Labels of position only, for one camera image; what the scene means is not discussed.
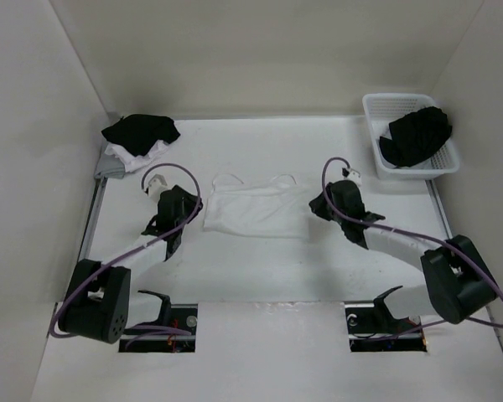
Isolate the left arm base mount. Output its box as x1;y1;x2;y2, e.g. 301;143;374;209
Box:
118;291;199;353

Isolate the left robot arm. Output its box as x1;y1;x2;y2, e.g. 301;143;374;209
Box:
50;185;203;344

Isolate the white tank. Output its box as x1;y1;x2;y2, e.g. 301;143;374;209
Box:
104;141;169;173
203;173;309;240

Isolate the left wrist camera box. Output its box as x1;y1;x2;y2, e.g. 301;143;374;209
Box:
144;174;169;203

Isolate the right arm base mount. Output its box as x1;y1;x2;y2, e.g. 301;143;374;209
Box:
345;286;427;353

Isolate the black tank top in basket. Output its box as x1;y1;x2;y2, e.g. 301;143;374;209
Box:
378;106;452;168

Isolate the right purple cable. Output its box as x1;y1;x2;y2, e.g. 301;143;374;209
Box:
321;157;503;338

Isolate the folded black tank top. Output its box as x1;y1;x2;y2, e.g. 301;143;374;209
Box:
101;114;180;157

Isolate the folded grey tank top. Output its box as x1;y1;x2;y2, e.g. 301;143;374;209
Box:
94;152;126;180

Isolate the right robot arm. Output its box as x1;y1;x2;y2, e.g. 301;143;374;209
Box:
309;179;500;324

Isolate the folded white tank top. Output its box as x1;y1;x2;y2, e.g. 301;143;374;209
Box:
104;141;169;173

